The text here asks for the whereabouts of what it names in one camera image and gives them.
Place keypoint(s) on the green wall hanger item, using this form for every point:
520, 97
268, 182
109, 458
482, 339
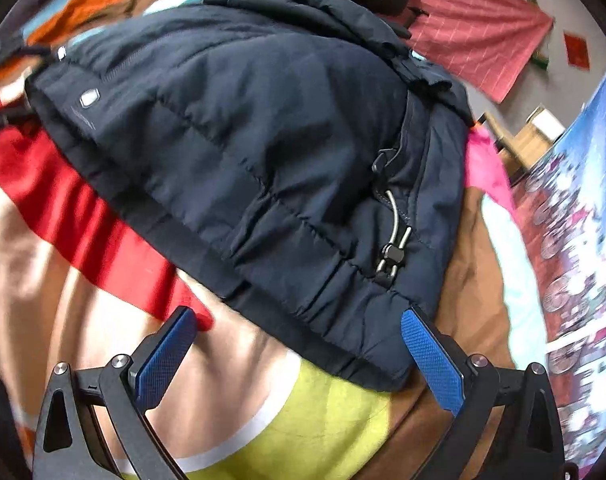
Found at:
540, 59

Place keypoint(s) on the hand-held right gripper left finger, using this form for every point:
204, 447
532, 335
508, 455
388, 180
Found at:
165, 355

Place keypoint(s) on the white box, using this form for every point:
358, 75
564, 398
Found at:
549, 121

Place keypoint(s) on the red paper wall decoration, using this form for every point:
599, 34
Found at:
577, 50

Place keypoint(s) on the wooden side table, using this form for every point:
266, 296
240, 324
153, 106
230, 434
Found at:
498, 132

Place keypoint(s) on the red checked wall cloth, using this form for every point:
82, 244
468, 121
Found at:
463, 25

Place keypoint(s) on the wooden cabinet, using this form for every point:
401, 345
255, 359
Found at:
530, 145

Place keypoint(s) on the pink cloth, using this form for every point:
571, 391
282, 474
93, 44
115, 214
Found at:
488, 170

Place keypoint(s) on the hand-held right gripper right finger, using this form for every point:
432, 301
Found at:
435, 360

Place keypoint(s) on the blue printed bed curtain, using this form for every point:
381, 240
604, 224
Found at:
583, 210

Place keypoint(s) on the dark navy padded jacket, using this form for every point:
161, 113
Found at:
233, 135

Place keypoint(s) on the colourful patterned bed blanket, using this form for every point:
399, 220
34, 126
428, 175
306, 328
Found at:
58, 270

